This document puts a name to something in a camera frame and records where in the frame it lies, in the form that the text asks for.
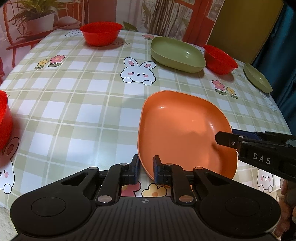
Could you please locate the small green plate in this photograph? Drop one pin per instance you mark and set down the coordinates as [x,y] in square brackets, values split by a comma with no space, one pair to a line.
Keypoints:
[257,78]

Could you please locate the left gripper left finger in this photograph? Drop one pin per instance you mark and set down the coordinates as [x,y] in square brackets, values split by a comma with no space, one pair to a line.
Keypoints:
[112,180]

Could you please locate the checkered bunny tablecloth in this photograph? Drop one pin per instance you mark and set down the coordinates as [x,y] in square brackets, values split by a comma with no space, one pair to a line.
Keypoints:
[72,110]

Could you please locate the red bowl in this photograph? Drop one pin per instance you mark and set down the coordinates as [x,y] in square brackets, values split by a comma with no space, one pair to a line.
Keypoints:
[6,120]
[100,33]
[218,61]

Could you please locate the large green square plate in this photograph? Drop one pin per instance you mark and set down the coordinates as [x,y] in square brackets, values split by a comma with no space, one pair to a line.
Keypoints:
[177,55]

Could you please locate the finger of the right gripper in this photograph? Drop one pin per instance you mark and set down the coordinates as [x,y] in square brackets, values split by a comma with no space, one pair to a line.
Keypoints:
[242,132]
[230,140]

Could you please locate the teal curtain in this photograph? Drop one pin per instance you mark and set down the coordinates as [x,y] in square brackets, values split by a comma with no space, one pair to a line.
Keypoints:
[276,61]

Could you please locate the person's right hand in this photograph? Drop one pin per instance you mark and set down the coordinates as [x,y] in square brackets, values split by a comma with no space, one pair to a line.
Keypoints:
[286,211]

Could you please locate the wooden board panel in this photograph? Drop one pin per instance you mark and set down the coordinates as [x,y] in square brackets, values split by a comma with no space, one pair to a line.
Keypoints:
[243,27]

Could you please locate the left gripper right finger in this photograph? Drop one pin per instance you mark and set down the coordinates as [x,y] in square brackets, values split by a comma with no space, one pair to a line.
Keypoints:
[177,178]

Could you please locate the orange square plate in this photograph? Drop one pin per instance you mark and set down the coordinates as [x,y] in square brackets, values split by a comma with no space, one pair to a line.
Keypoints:
[180,129]

